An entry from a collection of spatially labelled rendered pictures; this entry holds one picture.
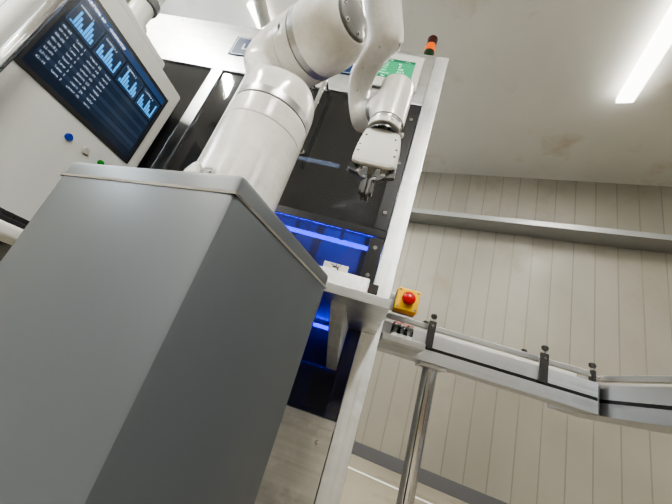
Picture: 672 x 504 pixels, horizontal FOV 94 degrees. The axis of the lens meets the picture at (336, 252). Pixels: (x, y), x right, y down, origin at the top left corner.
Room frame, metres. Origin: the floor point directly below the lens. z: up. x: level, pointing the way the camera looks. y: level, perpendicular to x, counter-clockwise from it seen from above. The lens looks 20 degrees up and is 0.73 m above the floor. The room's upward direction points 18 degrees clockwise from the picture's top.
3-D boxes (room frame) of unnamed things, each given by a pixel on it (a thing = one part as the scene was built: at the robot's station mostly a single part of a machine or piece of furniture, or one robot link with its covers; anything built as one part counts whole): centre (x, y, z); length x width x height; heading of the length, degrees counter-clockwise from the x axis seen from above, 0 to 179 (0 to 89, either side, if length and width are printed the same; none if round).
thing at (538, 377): (1.07, -0.57, 0.92); 0.69 x 0.15 x 0.16; 81
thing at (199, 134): (1.09, 0.51, 1.50); 0.47 x 0.01 x 0.59; 81
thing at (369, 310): (0.86, 0.18, 0.87); 0.70 x 0.48 x 0.02; 81
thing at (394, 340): (1.01, -0.29, 0.87); 0.14 x 0.13 x 0.02; 171
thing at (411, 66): (0.98, 0.00, 1.96); 0.21 x 0.01 x 0.21; 81
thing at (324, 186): (1.01, 0.06, 1.50); 0.43 x 0.01 x 0.59; 81
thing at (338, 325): (0.81, -0.07, 0.79); 0.34 x 0.03 x 0.13; 171
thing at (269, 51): (0.43, 0.18, 1.16); 0.19 x 0.12 x 0.24; 46
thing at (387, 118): (0.59, -0.02, 1.27); 0.09 x 0.08 x 0.03; 80
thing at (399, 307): (0.97, -0.27, 0.99); 0.08 x 0.07 x 0.07; 171
